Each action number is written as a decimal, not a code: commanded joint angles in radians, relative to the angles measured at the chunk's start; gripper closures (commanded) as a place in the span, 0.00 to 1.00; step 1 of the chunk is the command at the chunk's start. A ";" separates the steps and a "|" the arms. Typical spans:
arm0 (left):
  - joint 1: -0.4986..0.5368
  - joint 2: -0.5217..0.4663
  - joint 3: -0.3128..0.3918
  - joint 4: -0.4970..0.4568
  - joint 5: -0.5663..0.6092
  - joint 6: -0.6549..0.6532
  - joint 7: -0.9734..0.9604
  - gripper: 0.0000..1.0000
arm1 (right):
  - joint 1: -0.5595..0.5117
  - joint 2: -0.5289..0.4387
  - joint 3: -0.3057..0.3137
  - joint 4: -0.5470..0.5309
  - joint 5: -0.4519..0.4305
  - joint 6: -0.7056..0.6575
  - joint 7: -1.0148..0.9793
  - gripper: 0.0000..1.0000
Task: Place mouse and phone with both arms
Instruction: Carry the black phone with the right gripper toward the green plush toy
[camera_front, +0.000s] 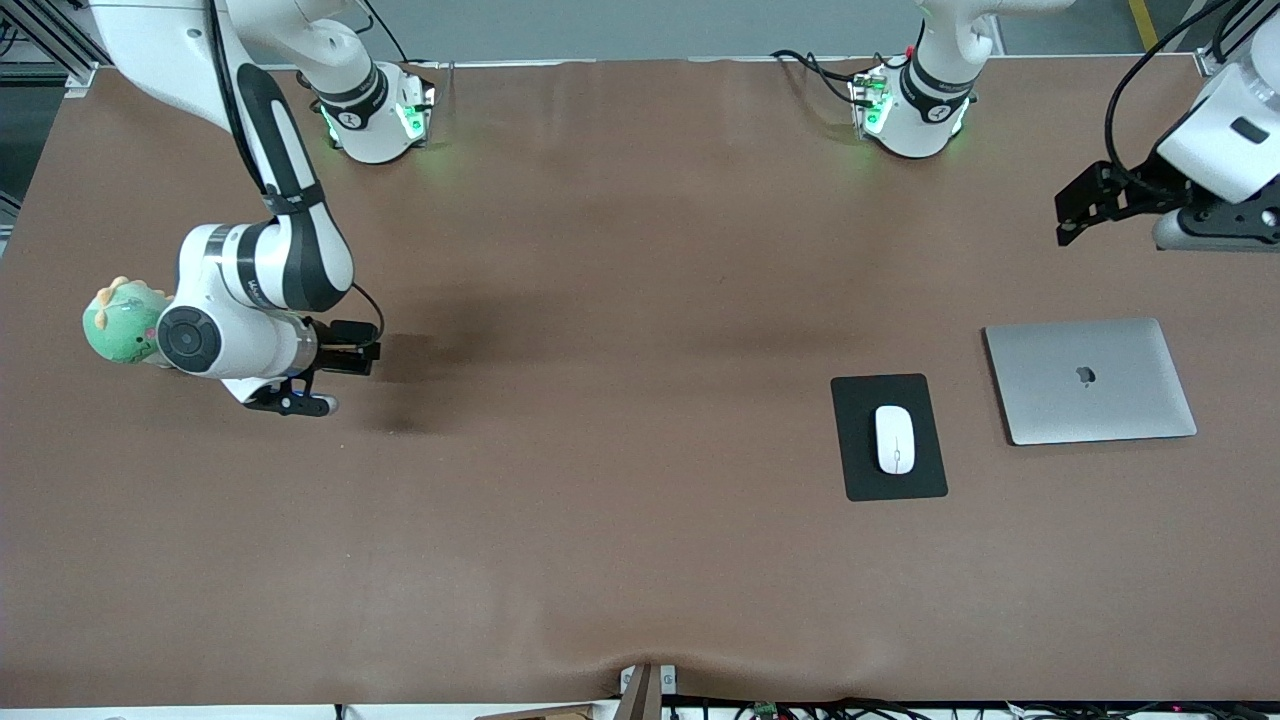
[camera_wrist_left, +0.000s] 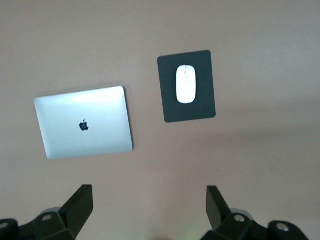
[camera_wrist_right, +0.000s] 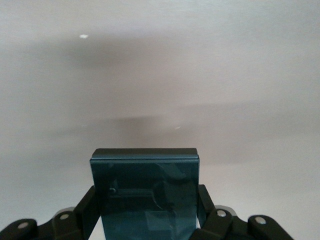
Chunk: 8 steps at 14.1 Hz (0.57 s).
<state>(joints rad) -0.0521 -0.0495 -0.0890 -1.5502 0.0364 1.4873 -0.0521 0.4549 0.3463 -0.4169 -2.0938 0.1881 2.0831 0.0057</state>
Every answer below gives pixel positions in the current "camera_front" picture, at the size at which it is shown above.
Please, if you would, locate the black base cable bundle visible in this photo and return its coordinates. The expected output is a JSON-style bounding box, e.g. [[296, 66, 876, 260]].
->
[[770, 48, 881, 109]]

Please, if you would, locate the aluminium frame profile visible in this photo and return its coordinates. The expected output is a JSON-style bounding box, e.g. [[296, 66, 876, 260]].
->
[[0, 0, 101, 98]]

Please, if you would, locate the thin black base cable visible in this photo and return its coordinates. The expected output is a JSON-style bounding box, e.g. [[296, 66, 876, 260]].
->
[[358, 0, 413, 66]]

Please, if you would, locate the silver metal table bracket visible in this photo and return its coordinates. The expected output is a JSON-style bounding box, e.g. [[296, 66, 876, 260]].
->
[[618, 663, 679, 698]]

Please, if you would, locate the black mouse pad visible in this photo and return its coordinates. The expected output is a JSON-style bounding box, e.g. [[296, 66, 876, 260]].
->
[[830, 373, 949, 503]]

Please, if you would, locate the white computer mouse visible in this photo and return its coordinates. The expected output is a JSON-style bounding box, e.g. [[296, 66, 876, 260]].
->
[[875, 404, 917, 475]]

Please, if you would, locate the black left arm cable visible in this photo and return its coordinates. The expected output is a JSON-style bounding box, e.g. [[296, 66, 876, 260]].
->
[[1103, 0, 1241, 196]]

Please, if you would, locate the green plush dinosaur toy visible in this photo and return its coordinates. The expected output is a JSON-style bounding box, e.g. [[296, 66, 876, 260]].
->
[[82, 276, 176, 369]]

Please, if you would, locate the silver closed laptop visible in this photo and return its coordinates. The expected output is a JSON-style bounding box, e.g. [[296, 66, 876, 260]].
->
[[983, 317, 1199, 447]]

